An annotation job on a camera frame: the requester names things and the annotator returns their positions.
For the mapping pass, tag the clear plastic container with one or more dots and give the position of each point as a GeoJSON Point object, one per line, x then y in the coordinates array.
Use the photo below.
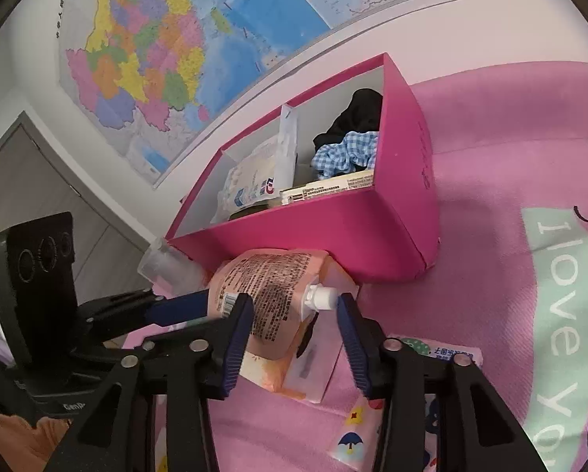
{"type": "Point", "coordinates": [168, 265]}

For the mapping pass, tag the pink printed blanket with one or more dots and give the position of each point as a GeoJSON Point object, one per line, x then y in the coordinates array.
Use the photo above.
{"type": "Point", "coordinates": [495, 182]}

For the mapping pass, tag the grey door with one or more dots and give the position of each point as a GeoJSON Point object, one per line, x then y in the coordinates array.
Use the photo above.
{"type": "Point", "coordinates": [38, 182]}

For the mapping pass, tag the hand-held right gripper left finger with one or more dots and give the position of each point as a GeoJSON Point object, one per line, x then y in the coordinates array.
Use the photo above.
{"type": "Point", "coordinates": [239, 339]}

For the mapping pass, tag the pink storage box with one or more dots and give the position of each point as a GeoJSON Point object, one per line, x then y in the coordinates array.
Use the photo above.
{"type": "Point", "coordinates": [372, 236]}

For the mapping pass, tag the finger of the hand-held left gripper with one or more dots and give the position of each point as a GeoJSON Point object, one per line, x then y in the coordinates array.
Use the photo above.
{"type": "Point", "coordinates": [161, 339]}
{"type": "Point", "coordinates": [176, 307]}

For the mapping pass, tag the black fluffy scrunchie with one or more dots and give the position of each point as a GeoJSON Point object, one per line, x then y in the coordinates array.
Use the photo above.
{"type": "Point", "coordinates": [360, 113]}

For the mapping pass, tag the blue checked scrunchie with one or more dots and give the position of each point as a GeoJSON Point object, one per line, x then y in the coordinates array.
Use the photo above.
{"type": "Point", "coordinates": [345, 155]}

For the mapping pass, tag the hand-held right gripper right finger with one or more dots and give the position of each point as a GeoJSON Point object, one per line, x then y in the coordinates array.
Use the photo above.
{"type": "Point", "coordinates": [353, 349]}

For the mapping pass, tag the small printed tissue pack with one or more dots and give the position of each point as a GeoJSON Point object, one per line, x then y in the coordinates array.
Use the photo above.
{"type": "Point", "coordinates": [353, 432]}

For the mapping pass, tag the orange spout refill pouch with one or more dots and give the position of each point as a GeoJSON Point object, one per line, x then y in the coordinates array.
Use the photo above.
{"type": "Point", "coordinates": [274, 280]}

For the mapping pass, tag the large white orange tissue pack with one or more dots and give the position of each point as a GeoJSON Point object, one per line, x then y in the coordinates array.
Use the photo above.
{"type": "Point", "coordinates": [313, 368]}

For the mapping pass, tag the flat beige carton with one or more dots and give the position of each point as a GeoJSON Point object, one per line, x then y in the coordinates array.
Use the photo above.
{"type": "Point", "coordinates": [323, 189]}

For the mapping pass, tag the white cotton pads packet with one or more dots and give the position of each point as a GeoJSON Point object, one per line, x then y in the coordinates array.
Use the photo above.
{"type": "Point", "coordinates": [249, 182]}

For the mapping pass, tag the wall map poster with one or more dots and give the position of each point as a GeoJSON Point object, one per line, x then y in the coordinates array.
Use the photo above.
{"type": "Point", "coordinates": [176, 59]}

